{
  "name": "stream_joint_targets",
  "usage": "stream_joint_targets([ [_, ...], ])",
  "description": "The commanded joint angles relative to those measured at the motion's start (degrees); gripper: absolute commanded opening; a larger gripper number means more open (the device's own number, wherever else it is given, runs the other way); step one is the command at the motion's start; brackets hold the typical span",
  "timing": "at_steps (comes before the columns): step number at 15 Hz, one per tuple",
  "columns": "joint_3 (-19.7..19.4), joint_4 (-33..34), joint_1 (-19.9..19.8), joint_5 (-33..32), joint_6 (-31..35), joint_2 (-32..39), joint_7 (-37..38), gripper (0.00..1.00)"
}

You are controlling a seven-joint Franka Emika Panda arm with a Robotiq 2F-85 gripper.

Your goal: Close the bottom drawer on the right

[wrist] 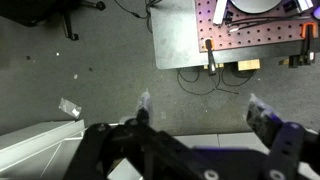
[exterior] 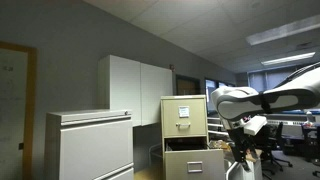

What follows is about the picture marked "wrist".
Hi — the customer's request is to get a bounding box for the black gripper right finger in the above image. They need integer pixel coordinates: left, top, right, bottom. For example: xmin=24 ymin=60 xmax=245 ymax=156
xmin=246 ymin=94 xmax=283 ymax=149

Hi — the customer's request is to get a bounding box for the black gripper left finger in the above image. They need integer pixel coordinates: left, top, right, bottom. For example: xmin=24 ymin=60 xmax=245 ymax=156
xmin=136 ymin=90 xmax=153 ymax=126

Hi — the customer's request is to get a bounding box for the grey robot base disc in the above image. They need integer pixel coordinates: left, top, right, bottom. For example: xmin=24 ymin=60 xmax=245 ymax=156
xmin=230 ymin=0 xmax=282 ymax=14

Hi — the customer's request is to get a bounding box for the wooden block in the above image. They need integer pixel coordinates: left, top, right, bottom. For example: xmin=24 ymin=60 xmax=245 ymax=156
xmin=238 ymin=59 xmax=260 ymax=71

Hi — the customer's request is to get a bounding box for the crumpled plastic wrapper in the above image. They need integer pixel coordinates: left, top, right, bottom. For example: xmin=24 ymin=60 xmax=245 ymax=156
xmin=58 ymin=98 xmax=82 ymax=119

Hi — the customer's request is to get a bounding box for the grey table platform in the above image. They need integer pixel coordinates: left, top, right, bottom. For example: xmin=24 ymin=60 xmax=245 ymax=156
xmin=151 ymin=0 xmax=302 ymax=70

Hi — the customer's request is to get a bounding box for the orange black clamp left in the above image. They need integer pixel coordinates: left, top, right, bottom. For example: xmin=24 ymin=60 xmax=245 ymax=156
xmin=205 ymin=38 xmax=216 ymax=76

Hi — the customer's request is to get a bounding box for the orange black clamp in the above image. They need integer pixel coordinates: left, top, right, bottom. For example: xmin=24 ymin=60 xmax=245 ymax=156
xmin=289 ymin=22 xmax=317 ymax=68
xmin=205 ymin=38 xmax=216 ymax=76

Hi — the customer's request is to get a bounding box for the red perforated breadboard plate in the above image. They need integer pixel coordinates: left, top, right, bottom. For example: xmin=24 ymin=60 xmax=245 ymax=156
xmin=194 ymin=0 xmax=319 ymax=52

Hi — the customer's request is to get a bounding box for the orange black clamp right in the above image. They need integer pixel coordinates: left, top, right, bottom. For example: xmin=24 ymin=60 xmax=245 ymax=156
xmin=289 ymin=22 xmax=317 ymax=68

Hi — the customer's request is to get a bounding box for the white bar on breadboard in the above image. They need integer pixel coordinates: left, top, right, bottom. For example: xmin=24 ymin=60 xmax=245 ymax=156
xmin=213 ymin=0 xmax=228 ymax=25

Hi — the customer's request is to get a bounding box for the black office chair base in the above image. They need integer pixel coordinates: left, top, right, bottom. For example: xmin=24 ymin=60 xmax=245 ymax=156
xmin=0 ymin=0 xmax=106 ymax=41

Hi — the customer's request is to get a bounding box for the black floor cable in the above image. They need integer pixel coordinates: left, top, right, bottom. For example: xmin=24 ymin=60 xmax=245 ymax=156
xmin=176 ymin=63 xmax=258 ymax=97

